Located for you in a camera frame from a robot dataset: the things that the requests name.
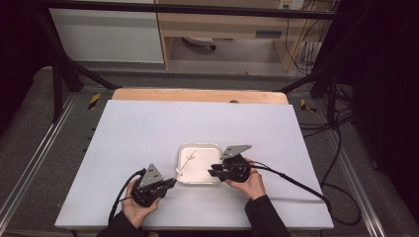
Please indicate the black curtain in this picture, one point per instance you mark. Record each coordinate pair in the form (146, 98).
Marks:
(16, 49)
(385, 82)

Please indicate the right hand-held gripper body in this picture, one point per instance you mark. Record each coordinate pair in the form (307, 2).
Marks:
(235, 168)

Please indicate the light wooden desk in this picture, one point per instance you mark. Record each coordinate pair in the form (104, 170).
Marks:
(224, 24)

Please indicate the wooden table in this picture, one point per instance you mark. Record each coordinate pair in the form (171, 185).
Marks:
(197, 96)

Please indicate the white square tray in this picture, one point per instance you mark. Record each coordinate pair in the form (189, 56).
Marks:
(201, 168)

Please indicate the office chair base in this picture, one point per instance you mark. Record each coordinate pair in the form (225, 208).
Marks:
(201, 41)

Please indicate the person's right hand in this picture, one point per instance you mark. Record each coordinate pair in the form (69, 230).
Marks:
(248, 184)

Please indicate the black metal frame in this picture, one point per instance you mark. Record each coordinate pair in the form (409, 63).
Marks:
(184, 9)

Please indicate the thin wooden stick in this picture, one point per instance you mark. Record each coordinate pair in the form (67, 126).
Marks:
(188, 160)

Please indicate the yellow black tape strip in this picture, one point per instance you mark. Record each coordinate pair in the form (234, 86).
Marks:
(308, 106)
(94, 101)

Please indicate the aluminium floor rail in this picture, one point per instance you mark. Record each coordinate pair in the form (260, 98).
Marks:
(357, 184)
(36, 154)

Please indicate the white cabinet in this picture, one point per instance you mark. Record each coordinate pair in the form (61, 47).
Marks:
(105, 36)

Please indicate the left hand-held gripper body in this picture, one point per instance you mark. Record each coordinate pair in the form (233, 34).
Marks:
(148, 191)

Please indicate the white wall socket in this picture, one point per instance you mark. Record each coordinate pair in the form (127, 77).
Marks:
(291, 4)

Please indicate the person's left hand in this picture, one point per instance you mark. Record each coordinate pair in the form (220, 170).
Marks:
(138, 212)

